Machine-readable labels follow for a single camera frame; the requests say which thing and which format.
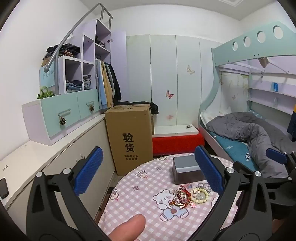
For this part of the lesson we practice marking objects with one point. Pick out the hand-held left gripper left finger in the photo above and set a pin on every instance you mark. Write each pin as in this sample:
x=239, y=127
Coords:
x=89, y=170

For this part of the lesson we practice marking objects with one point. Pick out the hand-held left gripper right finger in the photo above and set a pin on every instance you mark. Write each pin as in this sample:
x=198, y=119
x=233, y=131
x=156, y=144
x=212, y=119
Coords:
x=209, y=170

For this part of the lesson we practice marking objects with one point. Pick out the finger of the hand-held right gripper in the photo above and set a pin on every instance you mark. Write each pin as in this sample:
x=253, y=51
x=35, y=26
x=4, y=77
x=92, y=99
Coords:
x=240, y=168
x=276, y=155

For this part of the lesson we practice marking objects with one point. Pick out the grey metal tin box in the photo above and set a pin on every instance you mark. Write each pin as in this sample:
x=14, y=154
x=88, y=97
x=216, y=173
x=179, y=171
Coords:
x=185, y=171

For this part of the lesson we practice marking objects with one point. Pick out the person's left hand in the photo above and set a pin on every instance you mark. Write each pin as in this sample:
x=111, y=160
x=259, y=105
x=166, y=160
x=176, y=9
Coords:
x=129, y=227

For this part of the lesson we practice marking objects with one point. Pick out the teal bed sheet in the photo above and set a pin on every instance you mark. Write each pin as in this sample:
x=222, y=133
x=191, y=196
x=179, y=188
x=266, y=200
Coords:
x=233, y=146

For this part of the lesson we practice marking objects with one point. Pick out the yellow navy jacket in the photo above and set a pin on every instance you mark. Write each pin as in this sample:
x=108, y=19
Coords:
x=292, y=129

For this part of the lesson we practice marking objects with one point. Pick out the grey duvet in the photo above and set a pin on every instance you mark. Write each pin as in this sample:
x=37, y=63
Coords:
x=254, y=132

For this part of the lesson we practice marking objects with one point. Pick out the red bench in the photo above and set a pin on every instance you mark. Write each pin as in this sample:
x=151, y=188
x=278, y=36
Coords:
x=175, y=142

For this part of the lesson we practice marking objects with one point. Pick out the white board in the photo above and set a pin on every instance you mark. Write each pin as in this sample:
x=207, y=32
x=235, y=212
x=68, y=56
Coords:
x=173, y=129

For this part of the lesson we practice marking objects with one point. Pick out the white pillow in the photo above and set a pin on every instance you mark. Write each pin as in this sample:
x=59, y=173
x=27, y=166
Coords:
x=212, y=115

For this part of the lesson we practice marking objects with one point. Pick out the pine cone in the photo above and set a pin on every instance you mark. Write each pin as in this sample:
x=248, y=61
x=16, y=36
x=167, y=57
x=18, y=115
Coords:
x=62, y=121
x=91, y=108

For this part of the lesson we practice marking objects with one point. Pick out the white low cabinet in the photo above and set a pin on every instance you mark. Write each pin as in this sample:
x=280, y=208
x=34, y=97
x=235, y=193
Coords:
x=34, y=153

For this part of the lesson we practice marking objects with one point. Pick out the pink checked tablecloth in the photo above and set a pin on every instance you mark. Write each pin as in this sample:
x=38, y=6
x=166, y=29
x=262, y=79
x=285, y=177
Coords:
x=143, y=190

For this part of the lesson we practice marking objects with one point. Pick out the large cardboard box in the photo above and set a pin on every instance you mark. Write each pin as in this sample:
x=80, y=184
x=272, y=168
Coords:
x=129, y=125

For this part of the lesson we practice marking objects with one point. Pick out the blue box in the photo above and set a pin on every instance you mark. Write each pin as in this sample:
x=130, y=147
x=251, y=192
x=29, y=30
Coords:
x=275, y=86

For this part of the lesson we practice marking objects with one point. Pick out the teal drawer cabinet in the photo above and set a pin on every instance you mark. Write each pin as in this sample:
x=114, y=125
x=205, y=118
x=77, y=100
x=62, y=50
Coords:
x=67, y=104

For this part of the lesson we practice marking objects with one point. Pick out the black clothing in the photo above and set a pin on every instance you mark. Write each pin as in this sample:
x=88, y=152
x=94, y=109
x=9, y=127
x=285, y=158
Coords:
x=153, y=107

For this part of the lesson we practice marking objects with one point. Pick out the folded jeans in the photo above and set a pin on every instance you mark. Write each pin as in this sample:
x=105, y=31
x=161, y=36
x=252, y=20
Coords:
x=74, y=87
x=87, y=82

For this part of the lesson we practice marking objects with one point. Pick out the pink butterfly sticker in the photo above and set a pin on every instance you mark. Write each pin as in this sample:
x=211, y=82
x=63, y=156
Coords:
x=169, y=94

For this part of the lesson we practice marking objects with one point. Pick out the green plant ornament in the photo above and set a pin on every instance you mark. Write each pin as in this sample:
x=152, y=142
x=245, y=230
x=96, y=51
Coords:
x=46, y=94

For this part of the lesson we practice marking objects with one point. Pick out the black device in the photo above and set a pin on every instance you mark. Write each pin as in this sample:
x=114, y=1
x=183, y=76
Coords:
x=3, y=188

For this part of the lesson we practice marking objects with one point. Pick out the row of hanging clothes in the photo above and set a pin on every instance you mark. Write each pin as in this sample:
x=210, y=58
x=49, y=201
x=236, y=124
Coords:
x=107, y=83

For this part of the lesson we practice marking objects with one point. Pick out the brown hanging object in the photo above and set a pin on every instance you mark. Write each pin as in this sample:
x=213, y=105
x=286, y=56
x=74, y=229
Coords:
x=263, y=62

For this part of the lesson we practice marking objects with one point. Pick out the teal paper sign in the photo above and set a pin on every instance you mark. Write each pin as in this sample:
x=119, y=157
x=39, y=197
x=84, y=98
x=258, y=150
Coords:
x=47, y=77

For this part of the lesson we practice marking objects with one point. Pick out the yellow butterfly sticker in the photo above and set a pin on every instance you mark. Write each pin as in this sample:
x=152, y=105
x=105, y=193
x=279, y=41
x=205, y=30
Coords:
x=190, y=69

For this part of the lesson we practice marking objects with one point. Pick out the teal bunk bed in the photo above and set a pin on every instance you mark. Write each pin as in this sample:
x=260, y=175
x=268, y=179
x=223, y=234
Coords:
x=254, y=48

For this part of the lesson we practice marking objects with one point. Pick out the white wardrobe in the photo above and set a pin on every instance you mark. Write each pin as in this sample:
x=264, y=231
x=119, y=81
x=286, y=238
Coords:
x=161, y=69

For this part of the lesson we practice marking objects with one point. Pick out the pile of dark clothes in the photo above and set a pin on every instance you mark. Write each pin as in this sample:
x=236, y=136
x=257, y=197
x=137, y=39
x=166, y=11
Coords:
x=67, y=49

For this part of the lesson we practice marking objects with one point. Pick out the purple shelf cabinet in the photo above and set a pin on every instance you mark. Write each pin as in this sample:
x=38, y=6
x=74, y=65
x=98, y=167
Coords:
x=89, y=44

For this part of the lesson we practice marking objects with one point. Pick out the grey metal handrail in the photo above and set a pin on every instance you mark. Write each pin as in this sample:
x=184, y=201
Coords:
x=67, y=34

